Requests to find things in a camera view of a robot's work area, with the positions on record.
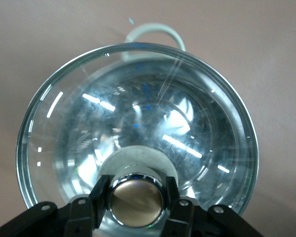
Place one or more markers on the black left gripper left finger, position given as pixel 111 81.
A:
pixel 99 197

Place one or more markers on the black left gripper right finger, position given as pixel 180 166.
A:
pixel 173 197

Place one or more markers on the glass pot lid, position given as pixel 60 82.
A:
pixel 64 123

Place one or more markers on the stainless steel pot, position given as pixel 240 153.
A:
pixel 160 28

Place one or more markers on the brown table mat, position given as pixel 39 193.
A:
pixel 261 37

